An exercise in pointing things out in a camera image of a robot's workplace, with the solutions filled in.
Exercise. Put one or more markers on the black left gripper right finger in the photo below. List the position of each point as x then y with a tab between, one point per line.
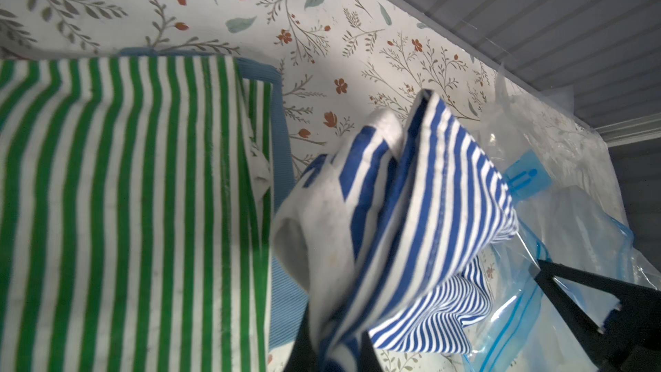
368	360

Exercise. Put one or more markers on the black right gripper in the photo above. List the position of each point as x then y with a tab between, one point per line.
616	323

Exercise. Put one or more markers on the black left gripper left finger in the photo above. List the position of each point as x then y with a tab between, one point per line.
302	346

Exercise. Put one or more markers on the blue garment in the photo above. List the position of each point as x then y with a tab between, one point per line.
281	191

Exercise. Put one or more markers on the navy white striped garment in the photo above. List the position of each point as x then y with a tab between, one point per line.
384	235

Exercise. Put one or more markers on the vacuum bag with navy striped garment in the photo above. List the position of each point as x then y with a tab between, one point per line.
570	213

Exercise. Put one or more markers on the green white striped garment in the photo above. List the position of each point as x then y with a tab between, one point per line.
129	212

